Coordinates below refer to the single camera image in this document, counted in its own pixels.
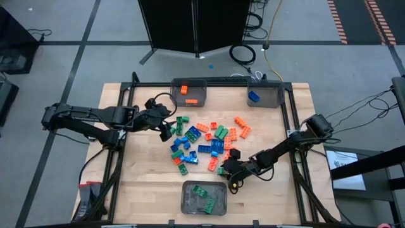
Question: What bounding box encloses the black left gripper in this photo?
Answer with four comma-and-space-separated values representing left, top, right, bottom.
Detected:
139, 98, 174, 143

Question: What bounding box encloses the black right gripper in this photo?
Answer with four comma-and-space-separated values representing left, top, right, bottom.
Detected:
220, 148, 251, 194

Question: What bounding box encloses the translucent grey plastic bin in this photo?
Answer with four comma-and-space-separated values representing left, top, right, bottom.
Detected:
180, 180, 228, 216
246, 79, 285, 109
170, 78, 208, 108

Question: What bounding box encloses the grey device with red cap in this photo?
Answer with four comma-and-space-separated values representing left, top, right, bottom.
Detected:
78, 182, 92, 221
89, 180, 103, 210

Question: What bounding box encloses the black folding partition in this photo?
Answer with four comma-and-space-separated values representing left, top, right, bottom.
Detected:
138, 0, 252, 66

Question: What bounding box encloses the white paper sheet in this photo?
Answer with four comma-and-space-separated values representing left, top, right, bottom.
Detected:
325, 149, 367, 192

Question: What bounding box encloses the black desk beam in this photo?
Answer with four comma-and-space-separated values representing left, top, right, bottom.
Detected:
330, 144, 405, 203

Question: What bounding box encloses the black equipment case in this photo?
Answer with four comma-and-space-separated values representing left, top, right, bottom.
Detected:
0, 74, 20, 127

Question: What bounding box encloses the black cabinet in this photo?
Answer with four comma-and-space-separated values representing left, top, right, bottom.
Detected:
0, 6, 41, 76

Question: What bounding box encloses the orange striped floor tape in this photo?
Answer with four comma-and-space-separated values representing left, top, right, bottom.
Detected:
327, 0, 349, 45
363, 0, 397, 46

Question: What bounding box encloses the black aluminium table frame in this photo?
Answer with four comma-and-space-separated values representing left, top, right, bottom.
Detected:
72, 72, 341, 226

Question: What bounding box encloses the coiled black cable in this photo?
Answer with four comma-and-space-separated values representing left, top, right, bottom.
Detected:
228, 43, 256, 66

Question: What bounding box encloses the yellow extension cable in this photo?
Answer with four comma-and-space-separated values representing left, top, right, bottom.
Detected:
263, 0, 285, 82

